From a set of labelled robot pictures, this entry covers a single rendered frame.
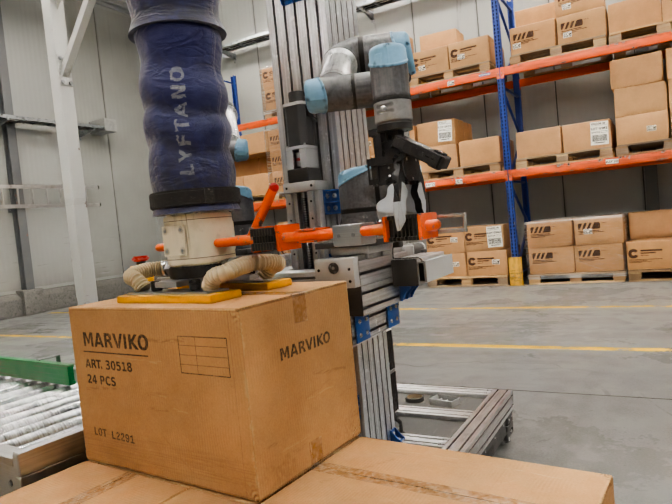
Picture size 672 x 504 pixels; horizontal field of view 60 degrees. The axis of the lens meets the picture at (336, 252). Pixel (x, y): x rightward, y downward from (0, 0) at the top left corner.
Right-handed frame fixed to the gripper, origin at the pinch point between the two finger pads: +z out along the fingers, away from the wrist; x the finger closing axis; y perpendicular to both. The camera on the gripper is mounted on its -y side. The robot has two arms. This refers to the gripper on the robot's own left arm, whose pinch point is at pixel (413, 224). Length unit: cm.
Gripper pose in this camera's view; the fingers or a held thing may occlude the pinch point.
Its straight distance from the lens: 115.4
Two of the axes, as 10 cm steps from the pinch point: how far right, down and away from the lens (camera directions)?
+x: -5.6, 0.9, -8.2
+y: -8.2, 0.6, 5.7
